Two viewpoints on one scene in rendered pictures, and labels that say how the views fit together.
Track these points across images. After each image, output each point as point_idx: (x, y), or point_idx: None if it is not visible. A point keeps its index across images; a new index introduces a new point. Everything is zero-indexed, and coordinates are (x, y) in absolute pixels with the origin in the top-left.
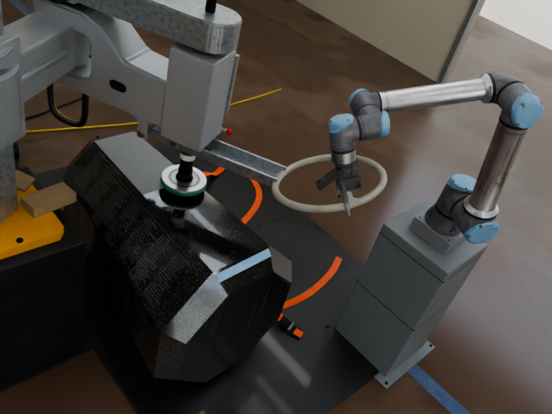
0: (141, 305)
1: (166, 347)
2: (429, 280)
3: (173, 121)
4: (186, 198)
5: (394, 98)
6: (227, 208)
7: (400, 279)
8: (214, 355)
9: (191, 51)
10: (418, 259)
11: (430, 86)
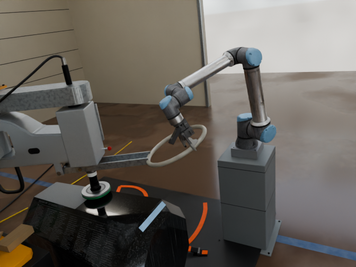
0: None
1: None
2: (257, 176)
3: (74, 154)
4: (102, 198)
5: (187, 81)
6: None
7: (242, 186)
8: None
9: (68, 109)
10: (245, 168)
11: (201, 68)
